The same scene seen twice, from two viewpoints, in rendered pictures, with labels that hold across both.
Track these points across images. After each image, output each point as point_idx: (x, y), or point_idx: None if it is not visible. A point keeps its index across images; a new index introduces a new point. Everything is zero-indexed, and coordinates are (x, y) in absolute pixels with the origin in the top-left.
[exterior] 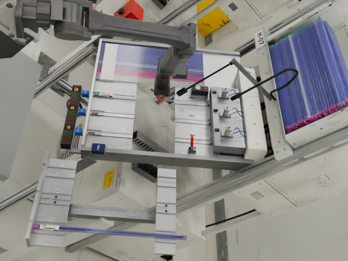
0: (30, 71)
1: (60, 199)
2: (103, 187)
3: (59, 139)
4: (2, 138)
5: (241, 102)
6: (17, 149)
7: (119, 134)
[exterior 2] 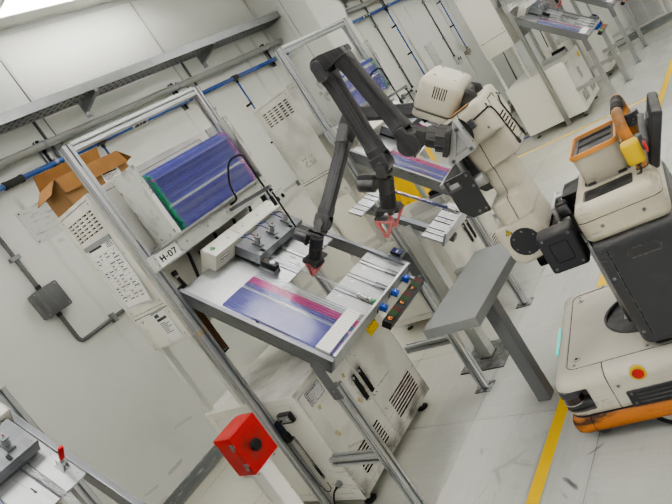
0: (439, 316)
1: (441, 220)
2: (377, 325)
3: (380, 496)
4: (478, 262)
5: (246, 234)
6: (443, 453)
7: (369, 265)
